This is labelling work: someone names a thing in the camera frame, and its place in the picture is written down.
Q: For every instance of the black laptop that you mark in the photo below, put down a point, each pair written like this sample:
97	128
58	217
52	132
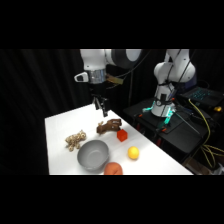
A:
201	95

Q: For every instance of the beige spotted plush toy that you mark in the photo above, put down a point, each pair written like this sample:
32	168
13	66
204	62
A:
75	139

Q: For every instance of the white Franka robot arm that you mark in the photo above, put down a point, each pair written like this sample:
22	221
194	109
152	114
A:
173	70

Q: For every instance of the grey bowl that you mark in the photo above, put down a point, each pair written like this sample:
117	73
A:
93	155

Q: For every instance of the olive wrist connector block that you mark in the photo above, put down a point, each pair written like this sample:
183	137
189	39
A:
115	79

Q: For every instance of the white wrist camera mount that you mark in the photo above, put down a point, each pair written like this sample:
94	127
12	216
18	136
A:
81	77

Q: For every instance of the red cube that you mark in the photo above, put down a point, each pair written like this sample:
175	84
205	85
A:
122	135

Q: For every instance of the black robot stand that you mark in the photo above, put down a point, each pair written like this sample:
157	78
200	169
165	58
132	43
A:
180	133

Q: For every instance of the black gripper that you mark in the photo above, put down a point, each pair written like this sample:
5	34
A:
98	89

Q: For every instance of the orange peach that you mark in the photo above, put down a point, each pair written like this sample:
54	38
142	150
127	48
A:
113	169

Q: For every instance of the brown plush deer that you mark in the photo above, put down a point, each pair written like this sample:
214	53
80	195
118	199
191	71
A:
108	126

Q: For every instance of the yellow lemon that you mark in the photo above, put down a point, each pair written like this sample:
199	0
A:
133	152

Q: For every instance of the small yellow object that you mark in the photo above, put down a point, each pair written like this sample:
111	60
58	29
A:
217	108

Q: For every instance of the black curtain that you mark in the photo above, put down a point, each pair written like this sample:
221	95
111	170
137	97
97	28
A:
30	100

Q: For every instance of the brown cardboard box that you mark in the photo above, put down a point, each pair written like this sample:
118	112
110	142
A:
213	168

